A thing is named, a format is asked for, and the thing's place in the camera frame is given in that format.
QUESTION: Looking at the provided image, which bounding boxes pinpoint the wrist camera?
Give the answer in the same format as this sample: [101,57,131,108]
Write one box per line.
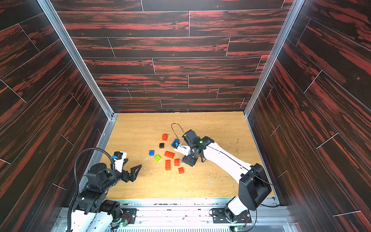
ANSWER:
[112,151,127,172]
[173,143,190,156]

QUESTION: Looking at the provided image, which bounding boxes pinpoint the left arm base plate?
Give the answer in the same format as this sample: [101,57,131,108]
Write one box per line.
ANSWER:
[112,208,138,226]

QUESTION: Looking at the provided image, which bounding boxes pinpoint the aluminium front rail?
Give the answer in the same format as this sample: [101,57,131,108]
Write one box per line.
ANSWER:
[51,197,300,232]

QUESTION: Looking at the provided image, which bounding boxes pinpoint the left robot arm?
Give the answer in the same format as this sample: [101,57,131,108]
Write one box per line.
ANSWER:
[66,163,142,232]

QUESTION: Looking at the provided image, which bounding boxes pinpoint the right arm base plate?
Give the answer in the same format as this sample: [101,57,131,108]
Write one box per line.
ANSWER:
[209,207,252,224]

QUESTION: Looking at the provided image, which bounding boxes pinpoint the aluminium corner post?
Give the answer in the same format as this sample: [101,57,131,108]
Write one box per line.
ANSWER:
[244,0,305,122]
[37,0,115,119]

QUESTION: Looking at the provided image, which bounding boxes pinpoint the right aluminium corner post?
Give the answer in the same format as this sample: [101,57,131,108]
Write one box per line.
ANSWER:
[244,0,305,122]

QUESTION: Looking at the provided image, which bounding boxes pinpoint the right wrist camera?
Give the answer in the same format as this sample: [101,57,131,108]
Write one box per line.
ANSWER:
[173,143,190,156]

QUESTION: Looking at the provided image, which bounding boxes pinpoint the left aluminium corner post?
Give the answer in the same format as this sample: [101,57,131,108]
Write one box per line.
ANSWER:
[37,0,115,119]

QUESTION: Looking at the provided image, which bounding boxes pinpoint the red long lego upright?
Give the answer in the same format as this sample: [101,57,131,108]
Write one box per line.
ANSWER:
[165,159,171,171]

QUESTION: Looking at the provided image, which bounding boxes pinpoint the red long lego centre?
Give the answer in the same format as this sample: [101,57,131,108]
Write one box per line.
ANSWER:
[164,151,175,159]

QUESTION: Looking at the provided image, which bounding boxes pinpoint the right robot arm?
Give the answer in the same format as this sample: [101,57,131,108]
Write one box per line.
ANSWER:
[172,130,271,222]

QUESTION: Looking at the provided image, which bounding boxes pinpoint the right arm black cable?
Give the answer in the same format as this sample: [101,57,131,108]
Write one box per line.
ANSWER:
[170,123,281,230]

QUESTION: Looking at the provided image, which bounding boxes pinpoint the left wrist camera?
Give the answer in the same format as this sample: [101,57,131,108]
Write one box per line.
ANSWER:
[112,151,127,172]

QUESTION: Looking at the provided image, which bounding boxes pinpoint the blue long lego far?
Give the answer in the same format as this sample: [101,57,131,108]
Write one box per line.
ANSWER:
[171,139,180,148]

